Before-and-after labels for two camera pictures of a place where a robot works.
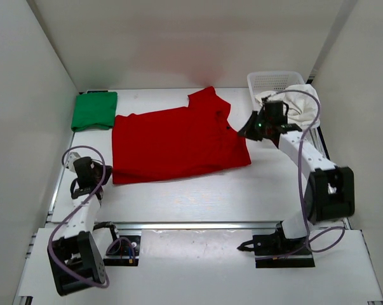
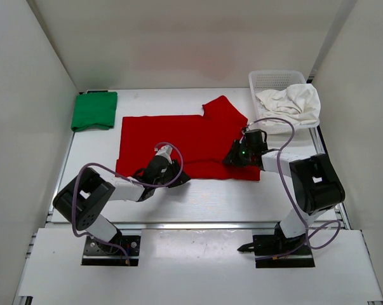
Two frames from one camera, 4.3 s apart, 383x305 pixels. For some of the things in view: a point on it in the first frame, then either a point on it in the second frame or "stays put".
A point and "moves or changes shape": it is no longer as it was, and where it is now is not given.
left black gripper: x=108 y=169 -> x=182 y=178
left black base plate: x=124 y=251 stays put
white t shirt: x=302 y=102 stays put
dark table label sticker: x=96 y=91 stays put
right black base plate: x=276 y=251 stays put
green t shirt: x=94 y=111 stays put
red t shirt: x=195 y=140 moves or changes shape
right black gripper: x=249 y=131 -> x=232 y=159
